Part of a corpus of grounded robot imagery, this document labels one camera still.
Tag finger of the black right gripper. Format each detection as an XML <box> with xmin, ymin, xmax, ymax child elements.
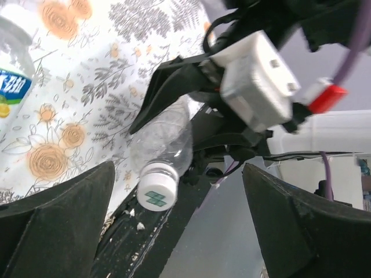
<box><xmin>191</xmin><ymin>107</ymin><xmax>261</xmax><ymax>151</ymax></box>
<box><xmin>129</xmin><ymin>56</ymin><xmax>223</xmax><ymax>134</ymax></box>

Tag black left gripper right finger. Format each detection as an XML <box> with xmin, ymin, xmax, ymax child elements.
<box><xmin>243</xmin><ymin>163</ymin><xmax>370</xmax><ymax>278</ymax></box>

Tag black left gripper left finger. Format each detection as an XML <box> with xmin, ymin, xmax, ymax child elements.
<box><xmin>1</xmin><ymin>162</ymin><xmax>115</xmax><ymax>278</ymax></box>

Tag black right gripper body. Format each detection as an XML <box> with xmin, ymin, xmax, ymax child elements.
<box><xmin>185</xmin><ymin>62</ymin><xmax>275</xmax><ymax>186</ymax></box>

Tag clear bottle white cap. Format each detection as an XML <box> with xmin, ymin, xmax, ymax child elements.
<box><xmin>129</xmin><ymin>100</ymin><xmax>194</xmax><ymax>176</ymax></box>

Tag clear bottle lemon label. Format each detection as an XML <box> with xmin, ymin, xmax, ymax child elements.
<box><xmin>1</xmin><ymin>3</ymin><xmax>37</xmax><ymax>135</ymax></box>

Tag floral patterned table mat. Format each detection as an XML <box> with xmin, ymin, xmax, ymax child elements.
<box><xmin>1</xmin><ymin>1</ymin><xmax>209</xmax><ymax>206</ymax></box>

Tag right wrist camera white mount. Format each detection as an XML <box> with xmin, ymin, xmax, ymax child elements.
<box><xmin>210</xmin><ymin>30</ymin><xmax>347</xmax><ymax>133</ymax></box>

